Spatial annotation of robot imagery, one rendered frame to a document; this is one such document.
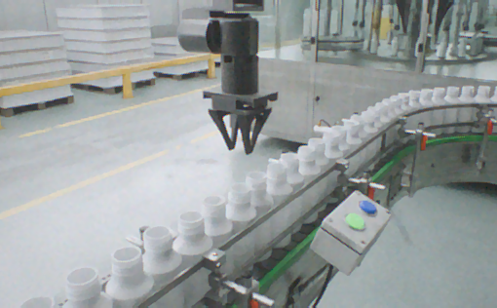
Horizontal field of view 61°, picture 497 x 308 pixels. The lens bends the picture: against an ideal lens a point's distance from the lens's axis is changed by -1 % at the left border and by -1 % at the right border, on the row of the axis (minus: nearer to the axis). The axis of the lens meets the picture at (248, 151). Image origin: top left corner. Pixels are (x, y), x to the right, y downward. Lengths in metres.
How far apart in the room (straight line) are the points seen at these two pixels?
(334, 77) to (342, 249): 3.17
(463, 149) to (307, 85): 2.44
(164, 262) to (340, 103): 3.35
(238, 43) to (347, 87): 3.20
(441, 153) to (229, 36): 1.16
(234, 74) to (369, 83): 3.13
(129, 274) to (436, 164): 1.28
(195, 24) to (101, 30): 6.37
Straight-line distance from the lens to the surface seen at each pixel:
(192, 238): 0.63
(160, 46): 8.27
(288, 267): 0.84
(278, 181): 0.80
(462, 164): 1.73
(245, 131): 0.64
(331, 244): 0.73
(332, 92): 3.86
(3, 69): 6.28
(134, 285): 0.57
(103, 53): 7.06
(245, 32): 0.62
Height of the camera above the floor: 1.46
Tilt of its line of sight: 20 degrees down
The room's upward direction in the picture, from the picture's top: straight up
